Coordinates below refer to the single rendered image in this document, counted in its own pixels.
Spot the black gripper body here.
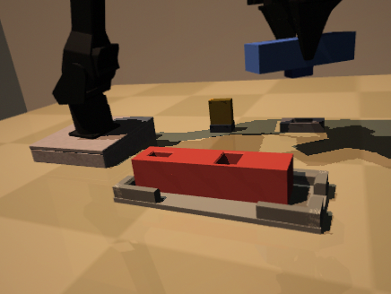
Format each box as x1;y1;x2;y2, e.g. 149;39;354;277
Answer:
247;0;289;5

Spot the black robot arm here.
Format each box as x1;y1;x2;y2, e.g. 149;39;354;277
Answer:
53;0;121;139

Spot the blue rectangular block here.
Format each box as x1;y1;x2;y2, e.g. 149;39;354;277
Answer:
244;31;356;79

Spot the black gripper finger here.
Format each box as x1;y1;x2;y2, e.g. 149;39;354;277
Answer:
289;0;342;60
258;2;297;39

